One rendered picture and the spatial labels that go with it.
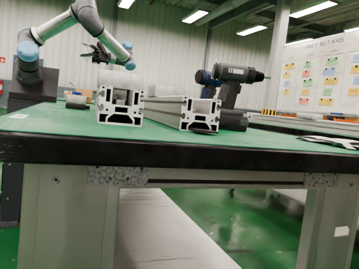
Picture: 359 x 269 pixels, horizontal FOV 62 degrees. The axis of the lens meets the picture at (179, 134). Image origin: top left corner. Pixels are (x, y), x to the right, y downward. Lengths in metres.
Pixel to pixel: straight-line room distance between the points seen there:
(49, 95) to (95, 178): 1.51
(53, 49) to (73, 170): 12.17
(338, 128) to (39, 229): 2.06
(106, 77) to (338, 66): 3.58
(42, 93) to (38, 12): 10.94
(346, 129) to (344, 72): 1.82
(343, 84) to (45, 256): 3.75
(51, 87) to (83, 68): 10.53
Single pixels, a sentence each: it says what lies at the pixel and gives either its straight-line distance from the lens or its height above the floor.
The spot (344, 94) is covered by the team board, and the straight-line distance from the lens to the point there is 3.98.
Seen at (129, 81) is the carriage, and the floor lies 0.88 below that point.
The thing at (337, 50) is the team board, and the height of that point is 1.74.
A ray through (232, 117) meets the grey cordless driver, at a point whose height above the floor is 0.82.
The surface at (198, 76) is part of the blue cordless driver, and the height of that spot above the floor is 0.97.
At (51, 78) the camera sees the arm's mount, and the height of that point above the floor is 0.93.
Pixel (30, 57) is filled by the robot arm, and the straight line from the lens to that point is 1.95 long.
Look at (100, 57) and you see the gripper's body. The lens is 2.18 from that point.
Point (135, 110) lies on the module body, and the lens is 0.68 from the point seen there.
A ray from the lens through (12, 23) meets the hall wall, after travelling 12.88.
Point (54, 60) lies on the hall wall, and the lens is 12.59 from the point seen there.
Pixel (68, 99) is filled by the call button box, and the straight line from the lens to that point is 1.32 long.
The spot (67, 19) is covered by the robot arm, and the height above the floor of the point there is 1.28.
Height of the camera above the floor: 0.83
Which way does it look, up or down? 5 degrees down
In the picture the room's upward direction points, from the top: 6 degrees clockwise
